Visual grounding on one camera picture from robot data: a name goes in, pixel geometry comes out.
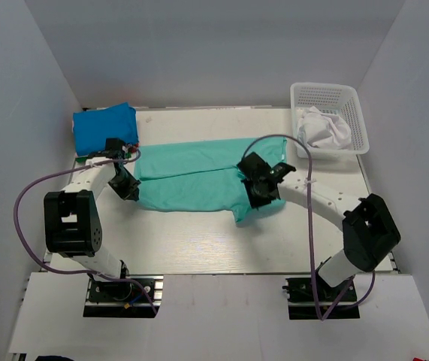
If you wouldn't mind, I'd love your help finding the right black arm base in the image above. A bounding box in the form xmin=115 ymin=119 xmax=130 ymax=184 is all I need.
xmin=282 ymin=276 xmax=360 ymax=320

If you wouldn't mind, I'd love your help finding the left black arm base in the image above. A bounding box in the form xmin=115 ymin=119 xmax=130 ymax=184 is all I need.
xmin=83 ymin=275 xmax=164 ymax=319

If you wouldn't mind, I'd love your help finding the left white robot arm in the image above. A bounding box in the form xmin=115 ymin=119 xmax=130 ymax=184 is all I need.
xmin=44 ymin=138 xmax=140 ymax=300

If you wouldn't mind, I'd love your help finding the folded green t shirt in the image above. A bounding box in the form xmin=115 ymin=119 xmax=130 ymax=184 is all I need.
xmin=75 ymin=156 xmax=88 ymax=163

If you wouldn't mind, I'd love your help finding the white plastic basket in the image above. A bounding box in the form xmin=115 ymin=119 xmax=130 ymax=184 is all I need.
xmin=290 ymin=82 xmax=370 ymax=159

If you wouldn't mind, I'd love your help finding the white t shirt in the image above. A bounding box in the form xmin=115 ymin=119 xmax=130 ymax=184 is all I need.
xmin=297 ymin=107 xmax=352 ymax=150

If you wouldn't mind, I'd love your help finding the teal t shirt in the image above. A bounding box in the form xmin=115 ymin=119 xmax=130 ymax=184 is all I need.
xmin=134 ymin=137 xmax=289 ymax=226

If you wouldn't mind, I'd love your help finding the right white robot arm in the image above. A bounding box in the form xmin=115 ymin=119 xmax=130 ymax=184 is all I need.
xmin=237 ymin=153 xmax=401 ymax=300

